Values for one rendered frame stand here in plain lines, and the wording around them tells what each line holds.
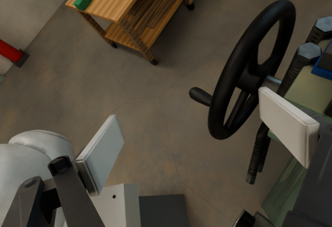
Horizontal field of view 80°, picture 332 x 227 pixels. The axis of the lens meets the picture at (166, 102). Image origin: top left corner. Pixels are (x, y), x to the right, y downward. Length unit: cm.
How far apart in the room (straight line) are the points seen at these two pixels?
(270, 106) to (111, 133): 13
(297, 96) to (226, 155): 98
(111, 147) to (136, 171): 121
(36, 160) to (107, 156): 34
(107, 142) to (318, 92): 23
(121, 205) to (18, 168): 28
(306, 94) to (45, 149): 48
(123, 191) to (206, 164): 70
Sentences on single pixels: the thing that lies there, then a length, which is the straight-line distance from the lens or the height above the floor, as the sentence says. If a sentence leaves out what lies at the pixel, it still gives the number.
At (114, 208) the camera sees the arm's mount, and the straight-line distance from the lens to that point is 63.
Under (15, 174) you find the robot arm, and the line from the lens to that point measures 47.
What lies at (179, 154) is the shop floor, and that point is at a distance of 128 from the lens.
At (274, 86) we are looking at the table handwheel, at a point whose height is 83.
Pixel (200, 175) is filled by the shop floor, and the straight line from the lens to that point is 123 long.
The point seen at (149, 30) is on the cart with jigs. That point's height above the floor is 18.
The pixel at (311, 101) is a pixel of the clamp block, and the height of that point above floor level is 96.
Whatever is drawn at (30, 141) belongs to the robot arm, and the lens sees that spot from 52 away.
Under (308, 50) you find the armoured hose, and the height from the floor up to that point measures 97.
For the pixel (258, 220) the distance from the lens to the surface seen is 59.
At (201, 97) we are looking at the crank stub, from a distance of 36.
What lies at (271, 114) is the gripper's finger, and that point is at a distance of 17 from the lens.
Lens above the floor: 120
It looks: 59 degrees down
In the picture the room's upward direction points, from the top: 44 degrees counter-clockwise
